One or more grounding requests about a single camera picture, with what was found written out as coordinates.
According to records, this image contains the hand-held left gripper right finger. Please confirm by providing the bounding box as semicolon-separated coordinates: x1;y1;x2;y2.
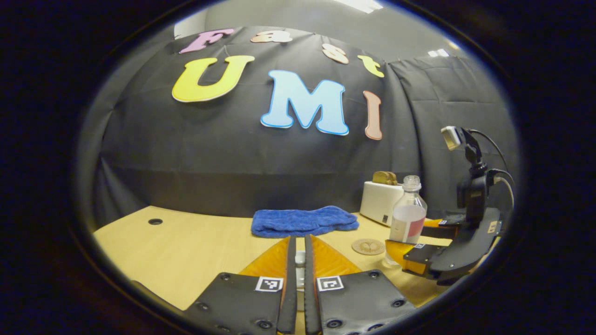
304;234;417;335

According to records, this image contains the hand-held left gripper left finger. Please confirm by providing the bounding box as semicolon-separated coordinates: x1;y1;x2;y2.
184;236;298;335

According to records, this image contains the black cable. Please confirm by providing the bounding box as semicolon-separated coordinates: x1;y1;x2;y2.
467;129;515;187

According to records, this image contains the white toaster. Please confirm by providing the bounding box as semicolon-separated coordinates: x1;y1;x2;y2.
359;181;406;227

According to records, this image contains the round wooden coaster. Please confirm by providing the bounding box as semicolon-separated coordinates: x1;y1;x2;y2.
352;238;386;255

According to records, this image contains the black backdrop cloth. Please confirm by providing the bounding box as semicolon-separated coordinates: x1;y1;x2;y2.
77;26;520;228

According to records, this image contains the blue towel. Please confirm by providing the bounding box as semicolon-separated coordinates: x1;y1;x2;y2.
251;206;360;239

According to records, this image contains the clear plastic water bottle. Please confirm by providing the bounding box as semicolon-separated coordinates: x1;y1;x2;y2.
384;175;428;267

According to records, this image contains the grey cable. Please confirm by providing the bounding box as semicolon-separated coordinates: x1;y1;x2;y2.
493;174;515;210

